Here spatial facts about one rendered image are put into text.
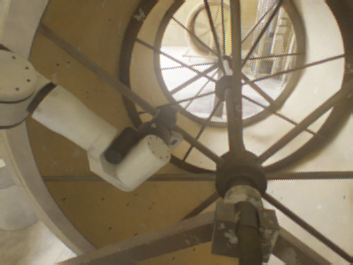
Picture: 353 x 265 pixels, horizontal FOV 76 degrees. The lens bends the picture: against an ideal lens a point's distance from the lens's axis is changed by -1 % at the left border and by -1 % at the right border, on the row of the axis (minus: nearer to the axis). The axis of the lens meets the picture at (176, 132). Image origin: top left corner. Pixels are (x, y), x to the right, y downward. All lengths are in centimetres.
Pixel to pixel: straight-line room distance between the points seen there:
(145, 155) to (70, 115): 14
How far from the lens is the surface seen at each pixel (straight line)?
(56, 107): 42
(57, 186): 116
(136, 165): 44
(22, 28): 76
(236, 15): 59
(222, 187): 72
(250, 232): 58
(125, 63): 171
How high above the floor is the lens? 137
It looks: 28 degrees down
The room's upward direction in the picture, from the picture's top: 2 degrees clockwise
